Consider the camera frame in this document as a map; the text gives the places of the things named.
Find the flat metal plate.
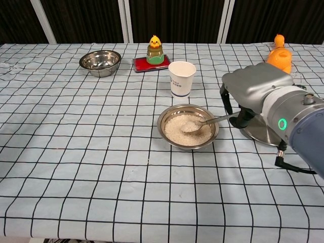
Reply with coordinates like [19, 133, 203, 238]
[239, 112, 287, 146]

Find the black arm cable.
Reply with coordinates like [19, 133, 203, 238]
[275, 140, 318, 175]

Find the red flat box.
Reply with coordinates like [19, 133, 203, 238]
[133, 55, 171, 73]

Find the blue checkered tablecloth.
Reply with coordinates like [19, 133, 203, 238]
[0, 42, 324, 241]

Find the metal spoon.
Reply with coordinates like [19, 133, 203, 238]
[181, 112, 241, 134]

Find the orange rubber chicken toy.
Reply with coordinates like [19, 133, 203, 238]
[265, 33, 294, 74]

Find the metal bowl holding rice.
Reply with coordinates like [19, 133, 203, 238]
[157, 103, 220, 150]

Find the yellow chick toy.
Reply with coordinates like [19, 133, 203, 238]
[146, 34, 164, 64]

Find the empty metal bowl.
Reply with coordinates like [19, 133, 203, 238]
[78, 50, 122, 78]

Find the white partition frame post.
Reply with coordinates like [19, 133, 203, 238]
[117, 0, 134, 43]
[217, 0, 236, 43]
[32, 0, 58, 44]

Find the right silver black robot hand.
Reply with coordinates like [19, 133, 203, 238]
[219, 62, 296, 130]

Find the white paper cup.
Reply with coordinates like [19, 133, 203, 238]
[168, 61, 197, 100]

